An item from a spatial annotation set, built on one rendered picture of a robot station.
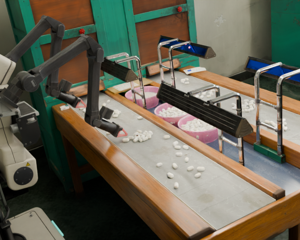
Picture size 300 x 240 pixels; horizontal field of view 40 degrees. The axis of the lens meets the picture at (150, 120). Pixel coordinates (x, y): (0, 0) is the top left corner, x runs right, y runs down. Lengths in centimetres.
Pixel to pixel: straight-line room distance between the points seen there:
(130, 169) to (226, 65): 329
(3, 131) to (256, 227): 130
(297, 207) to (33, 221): 160
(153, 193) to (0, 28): 235
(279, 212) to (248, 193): 14
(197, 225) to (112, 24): 192
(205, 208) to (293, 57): 347
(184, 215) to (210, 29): 344
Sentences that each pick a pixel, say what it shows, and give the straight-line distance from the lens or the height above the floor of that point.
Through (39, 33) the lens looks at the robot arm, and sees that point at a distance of 242.
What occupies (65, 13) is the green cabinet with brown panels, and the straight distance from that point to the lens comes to 299.
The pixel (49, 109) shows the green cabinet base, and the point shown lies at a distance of 306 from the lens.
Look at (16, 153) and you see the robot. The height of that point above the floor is 86.
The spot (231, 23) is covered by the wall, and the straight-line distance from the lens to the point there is 506.
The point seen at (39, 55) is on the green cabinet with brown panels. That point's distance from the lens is 296.
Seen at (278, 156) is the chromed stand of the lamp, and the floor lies 71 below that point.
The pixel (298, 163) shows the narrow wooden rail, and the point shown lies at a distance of 208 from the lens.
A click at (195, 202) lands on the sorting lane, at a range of 175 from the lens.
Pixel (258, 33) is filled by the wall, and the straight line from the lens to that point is 541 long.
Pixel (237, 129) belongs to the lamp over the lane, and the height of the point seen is 107.
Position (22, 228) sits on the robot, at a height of 28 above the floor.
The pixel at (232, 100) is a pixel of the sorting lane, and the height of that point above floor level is 74.
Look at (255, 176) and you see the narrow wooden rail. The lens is 185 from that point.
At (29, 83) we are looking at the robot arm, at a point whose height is 124.
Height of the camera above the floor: 175
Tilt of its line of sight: 23 degrees down
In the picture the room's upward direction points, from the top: 8 degrees counter-clockwise
